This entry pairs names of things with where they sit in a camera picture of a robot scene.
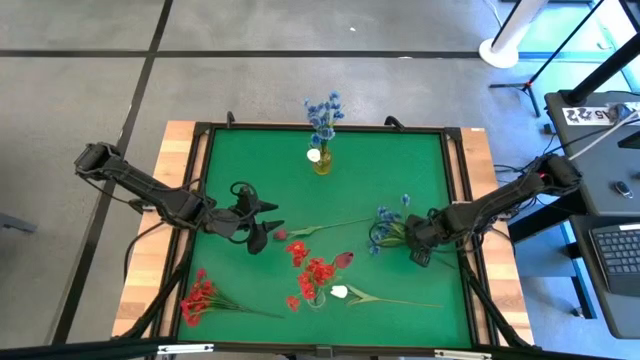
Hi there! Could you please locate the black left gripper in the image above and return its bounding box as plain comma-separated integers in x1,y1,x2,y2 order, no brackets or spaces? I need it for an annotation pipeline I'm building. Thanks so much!
202,183,286,256

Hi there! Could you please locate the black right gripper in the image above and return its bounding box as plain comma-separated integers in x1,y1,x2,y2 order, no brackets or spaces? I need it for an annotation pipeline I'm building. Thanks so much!
403,212,451,269

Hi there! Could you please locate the red artificial tulip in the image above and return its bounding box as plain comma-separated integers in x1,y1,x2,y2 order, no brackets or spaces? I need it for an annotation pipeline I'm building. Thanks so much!
324,251,356,296
272,216,375,243

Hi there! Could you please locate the blue artificial flower bunch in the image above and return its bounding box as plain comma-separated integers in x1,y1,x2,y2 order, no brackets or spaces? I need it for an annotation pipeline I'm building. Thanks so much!
367,192,459,271
302,89,347,151

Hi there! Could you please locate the yellow glass vase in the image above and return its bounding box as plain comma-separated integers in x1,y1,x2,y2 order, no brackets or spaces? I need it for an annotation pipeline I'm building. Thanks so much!
312,147,334,176

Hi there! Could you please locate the clear glass vase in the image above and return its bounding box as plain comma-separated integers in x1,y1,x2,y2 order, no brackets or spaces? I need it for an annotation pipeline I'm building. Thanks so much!
304,287,331,312

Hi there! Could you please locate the green table mat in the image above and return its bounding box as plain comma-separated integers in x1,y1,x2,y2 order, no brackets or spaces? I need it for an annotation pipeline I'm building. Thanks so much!
177,128,474,350

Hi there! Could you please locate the black keyboard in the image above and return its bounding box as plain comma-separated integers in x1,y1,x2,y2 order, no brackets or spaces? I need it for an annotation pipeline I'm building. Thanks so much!
588,223,640,297

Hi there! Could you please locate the black tripod stand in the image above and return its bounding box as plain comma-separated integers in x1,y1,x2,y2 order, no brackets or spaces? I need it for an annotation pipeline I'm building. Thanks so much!
488,0,640,119

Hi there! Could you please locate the black desk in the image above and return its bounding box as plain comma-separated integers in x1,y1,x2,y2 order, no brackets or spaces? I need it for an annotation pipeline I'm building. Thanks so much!
543,89,640,217

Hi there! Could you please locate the dark grey desk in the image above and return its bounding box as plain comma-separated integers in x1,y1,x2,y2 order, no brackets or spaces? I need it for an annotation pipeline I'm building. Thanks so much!
569,214,640,340

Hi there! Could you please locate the white printed label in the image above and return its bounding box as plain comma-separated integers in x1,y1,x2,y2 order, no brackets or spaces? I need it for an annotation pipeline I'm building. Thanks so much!
562,105,616,126

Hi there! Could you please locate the white round-base stand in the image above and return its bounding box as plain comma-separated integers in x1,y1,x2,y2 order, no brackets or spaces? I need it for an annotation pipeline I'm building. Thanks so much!
477,0,551,70

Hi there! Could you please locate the grey chair leg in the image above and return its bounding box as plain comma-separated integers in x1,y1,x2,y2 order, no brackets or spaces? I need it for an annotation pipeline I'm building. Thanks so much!
0,212,39,235

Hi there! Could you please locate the black table border frame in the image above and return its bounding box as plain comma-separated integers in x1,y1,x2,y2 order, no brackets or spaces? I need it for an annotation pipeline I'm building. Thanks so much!
167,121,484,354

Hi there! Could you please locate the silver aluminium bracket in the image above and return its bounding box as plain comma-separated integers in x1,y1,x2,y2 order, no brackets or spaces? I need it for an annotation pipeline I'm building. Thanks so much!
432,348,495,360
156,342,216,356

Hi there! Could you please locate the black slanted post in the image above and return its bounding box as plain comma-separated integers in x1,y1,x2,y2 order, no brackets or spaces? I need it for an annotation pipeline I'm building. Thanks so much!
562,43,640,107

